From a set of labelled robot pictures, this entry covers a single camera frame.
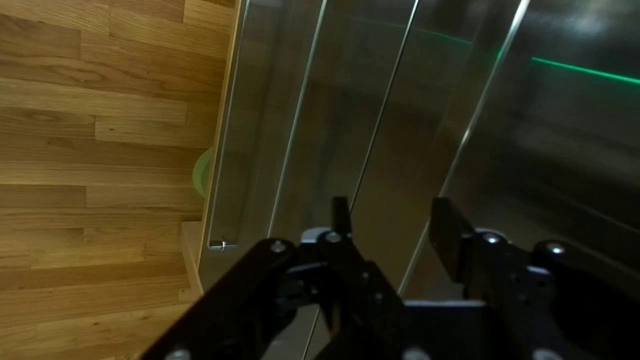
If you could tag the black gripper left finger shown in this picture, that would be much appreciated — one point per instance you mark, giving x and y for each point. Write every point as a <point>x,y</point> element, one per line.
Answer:
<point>300,300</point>

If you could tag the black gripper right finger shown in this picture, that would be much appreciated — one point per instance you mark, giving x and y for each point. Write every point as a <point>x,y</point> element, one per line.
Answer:
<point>552,300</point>

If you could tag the silver drawer with utensils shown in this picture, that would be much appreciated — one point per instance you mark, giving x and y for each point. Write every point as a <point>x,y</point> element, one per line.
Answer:
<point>432,132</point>

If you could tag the crumpled white paper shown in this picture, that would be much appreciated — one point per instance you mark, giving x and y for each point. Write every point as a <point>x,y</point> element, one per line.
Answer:
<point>202,175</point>

